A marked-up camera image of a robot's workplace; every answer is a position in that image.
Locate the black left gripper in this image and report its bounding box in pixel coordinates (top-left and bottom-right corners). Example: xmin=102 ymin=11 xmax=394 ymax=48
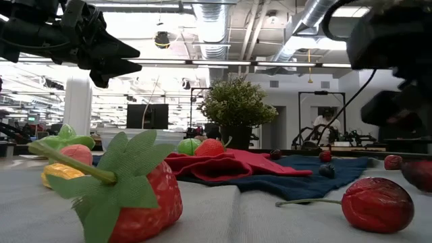
xmin=0 ymin=0 xmax=143 ymax=89

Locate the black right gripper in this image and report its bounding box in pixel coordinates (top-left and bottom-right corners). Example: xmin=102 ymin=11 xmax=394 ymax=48
xmin=346 ymin=8 xmax=432 ymax=133

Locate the dark blueberry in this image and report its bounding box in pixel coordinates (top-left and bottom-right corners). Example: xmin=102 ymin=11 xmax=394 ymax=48
xmin=318 ymin=163 xmax=336 ymax=180

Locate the clear plastic tupperware container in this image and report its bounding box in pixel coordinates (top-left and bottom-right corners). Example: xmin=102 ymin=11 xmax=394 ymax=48
xmin=100 ymin=128 xmax=186 ymax=152

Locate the red cherry with long stem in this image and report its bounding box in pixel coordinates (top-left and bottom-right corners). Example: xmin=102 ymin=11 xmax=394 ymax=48
xmin=275 ymin=176 xmax=415 ymax=235

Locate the green toy vegetable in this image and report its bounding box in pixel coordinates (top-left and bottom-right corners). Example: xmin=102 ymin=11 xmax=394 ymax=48
xmin=36 ymin=124 xmax=97 ymax=167

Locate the green cabbage ball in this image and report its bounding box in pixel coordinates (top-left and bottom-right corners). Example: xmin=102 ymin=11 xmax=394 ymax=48
xmin=176 ymin=138 xmax=203 ymax=157

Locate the yellow toy banana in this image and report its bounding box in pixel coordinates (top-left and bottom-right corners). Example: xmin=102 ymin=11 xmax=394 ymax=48
xmin=40 ymin=163 xmax=86 ymax=190

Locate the small red strawberry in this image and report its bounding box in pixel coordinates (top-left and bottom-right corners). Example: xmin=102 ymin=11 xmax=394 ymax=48
xmin=194 ymin=136 xmax=234 ymax=157

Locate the large strawberry with green leaves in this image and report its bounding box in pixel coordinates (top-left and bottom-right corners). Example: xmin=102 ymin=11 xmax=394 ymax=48
xmin=28 ymin=130 xmax=184 ymax=243

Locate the white pillar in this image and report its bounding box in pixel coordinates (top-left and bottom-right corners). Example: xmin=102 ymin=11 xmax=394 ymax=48
xmin=62 ymin=74 xmax=93 ymax=136

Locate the person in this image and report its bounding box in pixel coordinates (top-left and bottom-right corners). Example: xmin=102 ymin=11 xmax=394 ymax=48
xmin=313 ymin=106 xmax=342 ymax=146

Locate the black background monitor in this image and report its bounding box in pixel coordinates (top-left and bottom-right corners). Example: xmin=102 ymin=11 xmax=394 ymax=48
xmin=126 ymin=103 xmax=169 ymax=130

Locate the navy blue cloth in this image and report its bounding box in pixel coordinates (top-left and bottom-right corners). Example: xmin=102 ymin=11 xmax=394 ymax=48
xmin=91 ymin=153 xmax=370 ymax=202

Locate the green potted plant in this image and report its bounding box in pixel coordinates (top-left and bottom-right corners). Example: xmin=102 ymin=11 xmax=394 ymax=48
xmin=197 ymin=74 xmax=279 ymax=151

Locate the red cloth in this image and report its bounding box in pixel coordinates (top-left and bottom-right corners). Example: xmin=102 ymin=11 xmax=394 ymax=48
xmin=163 ymin=148 xmax=314 ymax=184

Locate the grey cloth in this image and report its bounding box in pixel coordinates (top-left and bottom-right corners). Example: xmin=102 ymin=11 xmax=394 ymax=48
xmin=0 ymin=157 xmax=432 ymax=243

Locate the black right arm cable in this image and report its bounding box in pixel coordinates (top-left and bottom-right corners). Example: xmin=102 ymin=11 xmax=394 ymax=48
xmin=316 ymin=69 xmax=378 ymax=146

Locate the black ceiling dome camera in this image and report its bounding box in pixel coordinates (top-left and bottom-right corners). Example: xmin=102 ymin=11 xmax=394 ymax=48
xmin=154 ymin=30 xmax=171 ymax=50

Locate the black background rig frame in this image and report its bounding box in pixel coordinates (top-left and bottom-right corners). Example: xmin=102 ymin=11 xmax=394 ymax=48
xmin=297 ymin=90 xmax=347 ymax=146

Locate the yellow hanging cord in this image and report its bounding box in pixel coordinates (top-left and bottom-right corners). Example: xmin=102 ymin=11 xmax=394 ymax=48
xmin=306 ymin=49 xmax=314 ymax=84

